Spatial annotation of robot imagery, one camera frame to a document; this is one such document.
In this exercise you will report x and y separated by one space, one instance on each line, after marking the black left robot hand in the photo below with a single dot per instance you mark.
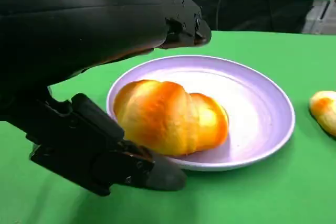
65 30

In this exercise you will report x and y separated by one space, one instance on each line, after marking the orange toy bread roll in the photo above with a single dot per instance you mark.
168 119
325 111

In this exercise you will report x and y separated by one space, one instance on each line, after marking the lilac plate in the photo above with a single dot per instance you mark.
252 108

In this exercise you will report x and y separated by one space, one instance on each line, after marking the green table cloth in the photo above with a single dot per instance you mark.
262 195

